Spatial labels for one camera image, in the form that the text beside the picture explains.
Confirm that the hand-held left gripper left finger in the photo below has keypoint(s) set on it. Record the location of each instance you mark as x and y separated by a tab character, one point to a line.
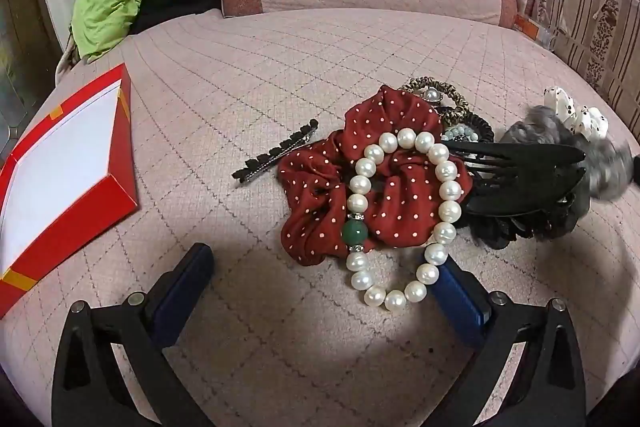
180	297

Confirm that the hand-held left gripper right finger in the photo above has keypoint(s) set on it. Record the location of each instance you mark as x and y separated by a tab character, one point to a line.
457	302

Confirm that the red polka dot scrunchie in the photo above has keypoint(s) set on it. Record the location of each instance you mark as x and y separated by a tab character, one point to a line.
400	207

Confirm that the black claw hair clip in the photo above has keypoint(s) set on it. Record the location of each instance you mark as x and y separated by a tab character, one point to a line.
520	187

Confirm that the black beaded barrette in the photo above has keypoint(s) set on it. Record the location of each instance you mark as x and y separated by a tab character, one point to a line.
277	152

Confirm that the red cardboard box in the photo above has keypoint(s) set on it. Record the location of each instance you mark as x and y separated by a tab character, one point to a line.
50	157

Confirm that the grey sheer scrunchie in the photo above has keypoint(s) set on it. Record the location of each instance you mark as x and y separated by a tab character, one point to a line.
605	167

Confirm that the white spotted scrunchie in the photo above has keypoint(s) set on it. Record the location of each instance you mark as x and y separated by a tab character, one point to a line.
582	119

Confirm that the black lace scrunchie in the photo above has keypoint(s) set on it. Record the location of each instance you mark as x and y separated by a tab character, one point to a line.
500	232

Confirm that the beige cloth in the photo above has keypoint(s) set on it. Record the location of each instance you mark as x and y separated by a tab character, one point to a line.
67	57

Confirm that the orange packet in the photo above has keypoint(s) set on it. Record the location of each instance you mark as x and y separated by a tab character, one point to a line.
525	26

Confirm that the striped beige fabric cover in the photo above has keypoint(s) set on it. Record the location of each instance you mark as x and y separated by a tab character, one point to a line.
590	32

